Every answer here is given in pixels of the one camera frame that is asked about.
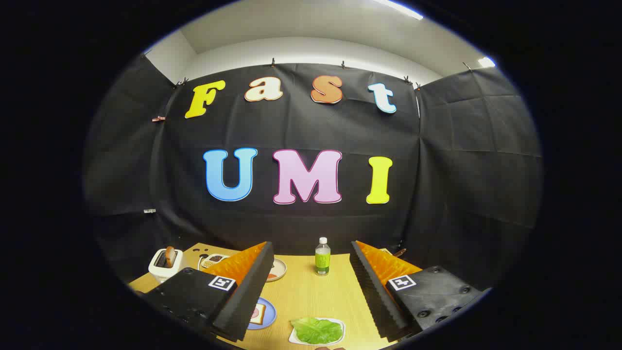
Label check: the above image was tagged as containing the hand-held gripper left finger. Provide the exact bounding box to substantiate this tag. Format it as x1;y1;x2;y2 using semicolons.
141;242;275;342

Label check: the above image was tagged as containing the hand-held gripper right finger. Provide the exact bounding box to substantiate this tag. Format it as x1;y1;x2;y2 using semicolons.
350;241;486;342

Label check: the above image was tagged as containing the green lettuce leaf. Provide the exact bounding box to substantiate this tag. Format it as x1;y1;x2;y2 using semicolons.
291;317;343;345

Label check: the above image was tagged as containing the blue plate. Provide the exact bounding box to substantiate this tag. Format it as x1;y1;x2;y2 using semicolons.
247;297;277;331

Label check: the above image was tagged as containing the round white plate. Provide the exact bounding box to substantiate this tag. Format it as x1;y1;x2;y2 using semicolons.
266;259;287;282

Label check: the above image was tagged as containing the white divided dish with beans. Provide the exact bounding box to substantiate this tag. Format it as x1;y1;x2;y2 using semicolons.
200;254;230;271

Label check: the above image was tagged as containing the green label water bottle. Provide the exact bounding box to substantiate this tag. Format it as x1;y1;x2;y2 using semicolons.
315;237;331;277

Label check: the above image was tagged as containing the small white plate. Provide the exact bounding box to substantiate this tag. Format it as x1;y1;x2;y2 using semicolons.
289;317;346;347

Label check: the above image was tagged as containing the white toaster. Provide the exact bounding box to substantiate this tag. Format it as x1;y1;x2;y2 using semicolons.
148;248;189;283

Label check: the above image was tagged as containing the black backdrop cloth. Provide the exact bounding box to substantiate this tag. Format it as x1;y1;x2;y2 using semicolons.
83;53;542;292

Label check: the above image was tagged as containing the long ceiling light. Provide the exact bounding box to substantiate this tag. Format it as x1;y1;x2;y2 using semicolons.
374;0;423;20

